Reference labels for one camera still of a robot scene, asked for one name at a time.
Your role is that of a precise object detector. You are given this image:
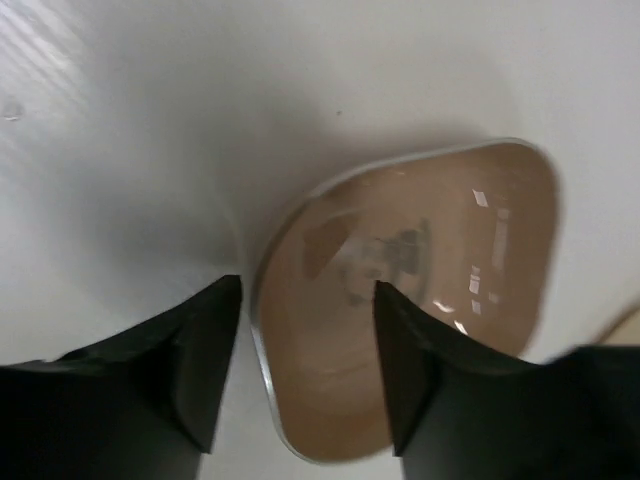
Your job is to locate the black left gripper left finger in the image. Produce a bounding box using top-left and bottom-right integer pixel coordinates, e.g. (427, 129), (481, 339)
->
(1, 275), (241, 479)

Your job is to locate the brown panda plate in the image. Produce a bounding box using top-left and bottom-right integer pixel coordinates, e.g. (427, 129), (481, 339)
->
(249, 139), (560, 463)

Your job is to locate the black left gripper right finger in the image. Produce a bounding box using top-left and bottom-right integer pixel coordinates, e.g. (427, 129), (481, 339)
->
(374, 282), (639, 479)

